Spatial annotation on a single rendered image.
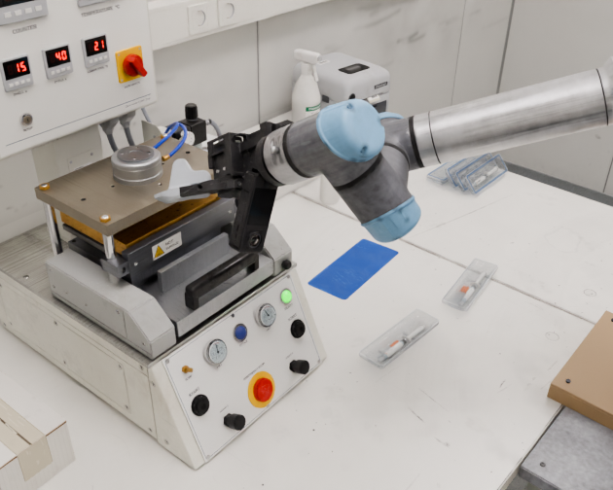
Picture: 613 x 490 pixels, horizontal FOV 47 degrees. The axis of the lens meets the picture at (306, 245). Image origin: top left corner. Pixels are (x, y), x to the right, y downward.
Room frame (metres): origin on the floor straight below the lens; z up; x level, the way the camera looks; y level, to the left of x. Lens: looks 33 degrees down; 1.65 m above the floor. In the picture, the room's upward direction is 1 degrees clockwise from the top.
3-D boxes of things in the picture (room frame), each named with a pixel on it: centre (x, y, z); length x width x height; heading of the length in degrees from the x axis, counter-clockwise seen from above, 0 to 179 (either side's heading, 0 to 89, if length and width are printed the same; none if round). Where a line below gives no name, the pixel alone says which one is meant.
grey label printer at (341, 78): (2.02, -0.09, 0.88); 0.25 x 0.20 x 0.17; 44
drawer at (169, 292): (1.00, 0.24, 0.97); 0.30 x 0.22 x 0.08; 52
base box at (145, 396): (1.04, 0.26, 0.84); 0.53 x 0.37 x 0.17; 52
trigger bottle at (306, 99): (1.89, 0.01, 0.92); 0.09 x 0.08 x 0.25; 54
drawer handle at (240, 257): (0.91, 0.13, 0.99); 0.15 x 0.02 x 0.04; 142
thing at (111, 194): (1.06, 0.29, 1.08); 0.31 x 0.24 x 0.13; 142
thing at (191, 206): (1.03, 0.27, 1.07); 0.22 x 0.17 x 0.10; 142
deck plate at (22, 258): (1.05, 0.30, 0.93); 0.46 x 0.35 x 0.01; 52
